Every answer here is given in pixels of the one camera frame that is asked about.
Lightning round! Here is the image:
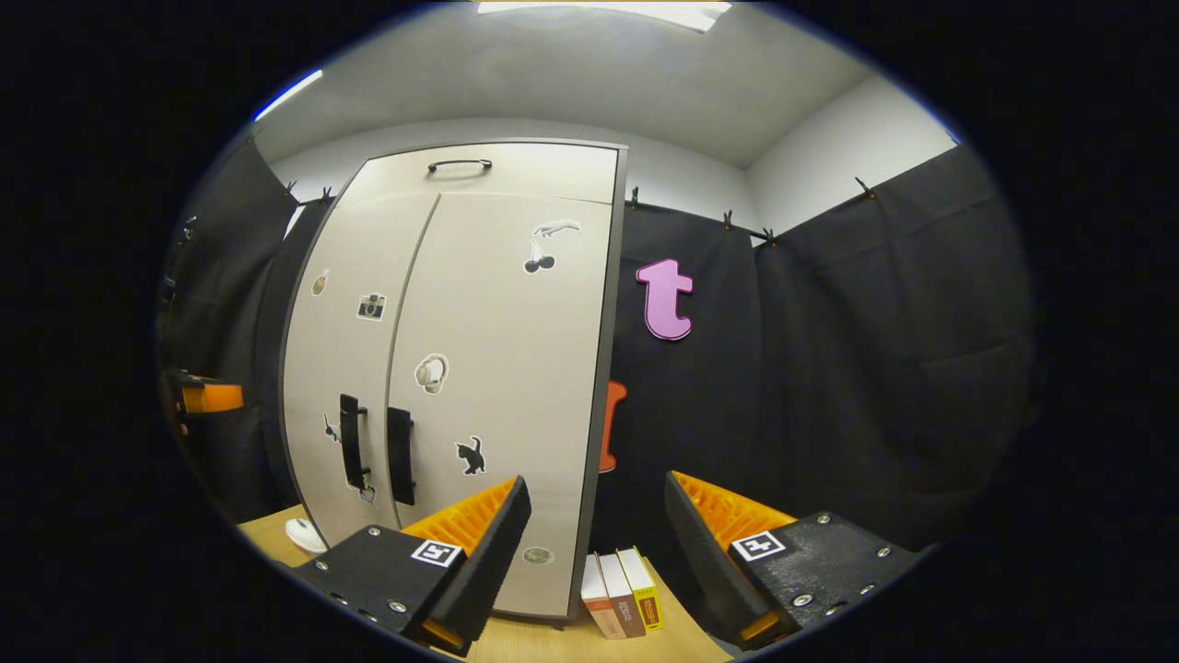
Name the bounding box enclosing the white orange book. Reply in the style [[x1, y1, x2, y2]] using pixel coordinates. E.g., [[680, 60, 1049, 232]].
[[580, 552, 623, 639]]

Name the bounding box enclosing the white shoe cabinet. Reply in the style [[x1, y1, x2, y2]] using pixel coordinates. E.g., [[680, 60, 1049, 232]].
[[279, 138, 630, 622]]

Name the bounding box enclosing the brown book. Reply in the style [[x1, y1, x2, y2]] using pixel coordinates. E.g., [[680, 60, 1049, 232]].
[[599, 551, 648, 639]]

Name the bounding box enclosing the ceiling light panel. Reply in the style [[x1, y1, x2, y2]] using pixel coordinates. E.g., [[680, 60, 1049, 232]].
[[474, 0, 733, 34]]

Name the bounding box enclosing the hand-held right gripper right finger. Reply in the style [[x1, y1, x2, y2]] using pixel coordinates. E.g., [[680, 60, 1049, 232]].
[[664, 471, 922, 650]]

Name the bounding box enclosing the yellow book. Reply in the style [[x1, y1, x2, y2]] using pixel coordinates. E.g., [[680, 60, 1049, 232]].
[[617, 547, 664, 633]]

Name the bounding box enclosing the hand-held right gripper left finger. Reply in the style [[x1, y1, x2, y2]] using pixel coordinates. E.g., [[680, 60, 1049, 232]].
[[293, 474, 533, 657]]

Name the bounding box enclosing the white shoe cabinet door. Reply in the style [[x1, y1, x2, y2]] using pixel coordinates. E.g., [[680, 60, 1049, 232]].
[[385, 192, 613, 620], [281, 192, 441, 546]]

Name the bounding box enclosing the white lidded bowl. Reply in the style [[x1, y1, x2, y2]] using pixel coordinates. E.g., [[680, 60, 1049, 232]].
[[284, 518, 329, 555]]

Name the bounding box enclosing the ceiling light strip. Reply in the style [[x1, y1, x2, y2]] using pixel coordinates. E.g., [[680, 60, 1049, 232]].
[[253, 69, 325, 122]]

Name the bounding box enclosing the black cabinet door handle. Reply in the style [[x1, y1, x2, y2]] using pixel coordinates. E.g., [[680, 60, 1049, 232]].
[[386, 406, 416, 506], [338, 393, 371, 492]]

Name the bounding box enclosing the white cabinet drawer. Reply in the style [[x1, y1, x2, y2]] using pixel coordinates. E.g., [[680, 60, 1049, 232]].
[[345, 143, 620, 205]]

